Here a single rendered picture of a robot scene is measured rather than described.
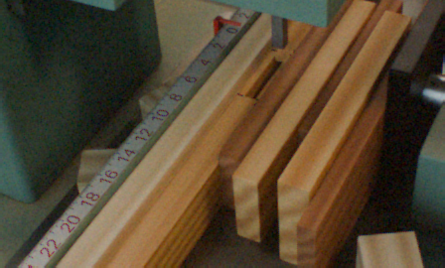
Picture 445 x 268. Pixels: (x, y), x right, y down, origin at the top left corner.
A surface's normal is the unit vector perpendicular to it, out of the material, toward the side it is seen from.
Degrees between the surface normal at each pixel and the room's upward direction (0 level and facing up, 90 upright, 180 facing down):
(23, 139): 90
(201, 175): 0
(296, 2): 90
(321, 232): 90
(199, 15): 0
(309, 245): 90
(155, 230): 0
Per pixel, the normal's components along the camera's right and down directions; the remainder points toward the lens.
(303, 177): -0.07, -0.74
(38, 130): 0.88, 0.27
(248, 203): -0.47, 0.62
